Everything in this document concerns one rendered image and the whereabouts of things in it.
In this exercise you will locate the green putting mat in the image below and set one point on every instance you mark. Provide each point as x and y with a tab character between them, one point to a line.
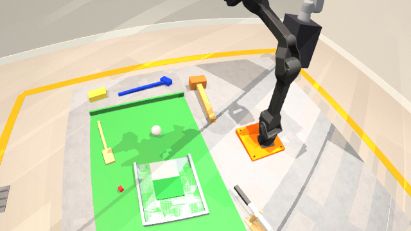
128	132

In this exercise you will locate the white ball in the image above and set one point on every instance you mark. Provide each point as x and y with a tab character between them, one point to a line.
156	130

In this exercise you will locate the blue putter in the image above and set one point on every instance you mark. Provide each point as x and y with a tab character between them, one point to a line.
163	80

